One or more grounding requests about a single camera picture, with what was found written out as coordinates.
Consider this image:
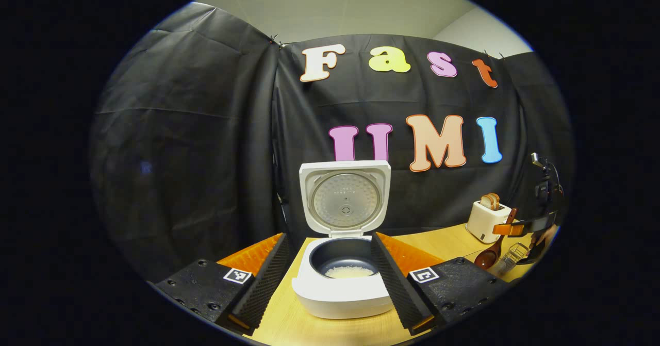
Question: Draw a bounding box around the black backdrop cloth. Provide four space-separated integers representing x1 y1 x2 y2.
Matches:
90 2 574 282

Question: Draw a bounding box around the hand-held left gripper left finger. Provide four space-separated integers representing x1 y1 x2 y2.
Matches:
154 233 289 336

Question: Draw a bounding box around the clear chopstick holder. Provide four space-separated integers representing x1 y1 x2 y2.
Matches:
496 243 531 278

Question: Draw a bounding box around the brown wooden spoon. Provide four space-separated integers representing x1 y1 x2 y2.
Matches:
474 208 518 270

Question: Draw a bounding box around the white rice cooker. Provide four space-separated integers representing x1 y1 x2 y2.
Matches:
291 160 395 319

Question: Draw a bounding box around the cream toaster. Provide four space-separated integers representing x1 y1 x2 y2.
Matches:
466 201 512 244

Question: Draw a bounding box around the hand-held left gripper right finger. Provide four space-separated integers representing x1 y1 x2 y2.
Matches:
371 232 511 335

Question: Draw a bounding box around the white rice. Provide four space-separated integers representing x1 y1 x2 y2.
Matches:
325 266 374 278

